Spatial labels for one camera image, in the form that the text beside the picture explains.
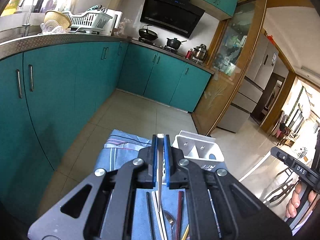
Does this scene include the silver refrigerator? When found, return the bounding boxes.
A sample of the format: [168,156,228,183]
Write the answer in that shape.
[217,34,278,133]

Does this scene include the chrome sink faucet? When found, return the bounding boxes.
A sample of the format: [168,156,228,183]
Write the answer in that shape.
[18,0,35,37]

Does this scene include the wooden sliding glass door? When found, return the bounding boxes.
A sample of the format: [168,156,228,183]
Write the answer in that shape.
[191,0,267,135]

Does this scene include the plain steel spoon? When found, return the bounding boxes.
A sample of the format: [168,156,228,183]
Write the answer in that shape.
[163,210,175,240]

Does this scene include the white dish rack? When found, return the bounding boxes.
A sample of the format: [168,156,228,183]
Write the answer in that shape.
[62,4,113,33]

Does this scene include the steel pressure cooker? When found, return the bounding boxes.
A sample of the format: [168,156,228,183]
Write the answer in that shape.
[193,44,207,61]

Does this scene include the right hand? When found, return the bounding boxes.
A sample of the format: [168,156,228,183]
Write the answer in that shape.
[285,182,317,218]

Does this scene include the black cooking pot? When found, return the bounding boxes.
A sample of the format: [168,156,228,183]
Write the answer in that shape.
[166,38,186,50]

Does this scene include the black wok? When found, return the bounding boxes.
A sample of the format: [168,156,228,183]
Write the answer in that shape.
[138,24,158,41]

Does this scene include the black range hood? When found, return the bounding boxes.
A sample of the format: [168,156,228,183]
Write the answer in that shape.
[140,0,205,38]

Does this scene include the white perforated utensil basket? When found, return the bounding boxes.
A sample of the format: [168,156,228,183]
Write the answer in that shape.
[172,131,227,172]

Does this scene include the teal lower cabinets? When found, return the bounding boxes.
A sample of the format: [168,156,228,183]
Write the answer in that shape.
[1,42,210,227]

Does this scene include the white kettle appliance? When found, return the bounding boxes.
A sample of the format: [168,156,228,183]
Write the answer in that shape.
[103,9,123,36]

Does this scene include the gold handled steel spoon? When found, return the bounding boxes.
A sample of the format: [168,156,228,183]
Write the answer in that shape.
[181,224,189,240]

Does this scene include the yellow bowl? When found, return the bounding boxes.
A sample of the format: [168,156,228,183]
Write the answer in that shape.
[44,10,72,29]

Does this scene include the white chopstick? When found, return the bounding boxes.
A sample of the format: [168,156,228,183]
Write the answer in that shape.
[151,191,168,240]
[157,134,164,212]

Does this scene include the red canister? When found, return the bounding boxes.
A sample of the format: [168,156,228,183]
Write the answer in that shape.
[185,49,193,60]

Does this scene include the blue striped cloth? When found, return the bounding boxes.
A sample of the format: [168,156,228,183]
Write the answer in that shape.
[93,129,179,239]

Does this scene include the black chopstick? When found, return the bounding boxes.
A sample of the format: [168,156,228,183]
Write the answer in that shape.
[145,192,156,240]

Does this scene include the dark red chopstick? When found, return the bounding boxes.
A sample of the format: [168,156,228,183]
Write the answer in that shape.
[174,191,184,240]

